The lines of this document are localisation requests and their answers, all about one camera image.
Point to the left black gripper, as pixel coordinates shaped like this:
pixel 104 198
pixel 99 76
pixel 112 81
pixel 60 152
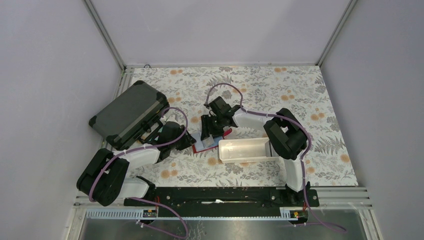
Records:
pixel 188 140

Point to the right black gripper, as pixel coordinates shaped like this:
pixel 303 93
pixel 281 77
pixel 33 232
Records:
pixel 206 121

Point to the red card holder wallet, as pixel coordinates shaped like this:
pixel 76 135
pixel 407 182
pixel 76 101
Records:
pixel 198 146

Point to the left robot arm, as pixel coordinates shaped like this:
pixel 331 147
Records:
pixel 107 176

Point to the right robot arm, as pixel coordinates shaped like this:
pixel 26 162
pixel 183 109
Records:
pixel 287 137

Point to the floral table mat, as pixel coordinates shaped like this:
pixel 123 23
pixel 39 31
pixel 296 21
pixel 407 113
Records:
pixel 266 89

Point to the white plastic tray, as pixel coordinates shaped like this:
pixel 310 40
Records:
pixel 247 150

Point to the black hard case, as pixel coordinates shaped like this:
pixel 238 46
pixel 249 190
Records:
pixel 130 115

